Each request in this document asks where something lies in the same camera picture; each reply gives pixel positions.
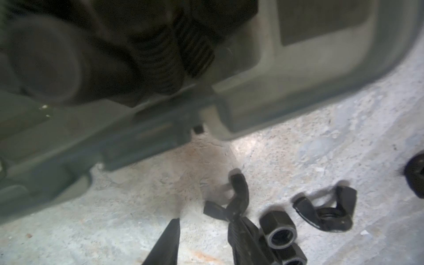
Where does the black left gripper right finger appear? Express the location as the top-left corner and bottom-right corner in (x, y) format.
(227, 220), (272, 265)

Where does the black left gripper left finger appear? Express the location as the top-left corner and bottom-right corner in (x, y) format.
(142, 218), (181, 265)

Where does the black hex nut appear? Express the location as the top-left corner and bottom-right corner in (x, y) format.
(259, 210), (298, 250)
(273, 243), (308, 265)

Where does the black wing nut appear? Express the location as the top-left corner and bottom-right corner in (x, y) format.
(404, 153), (424, 199)
(293, 185), (357, 233)
(203, 173), (250, 222)

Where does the translucent grey organizer box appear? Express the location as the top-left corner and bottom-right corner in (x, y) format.
(1, 1), (424, 224)

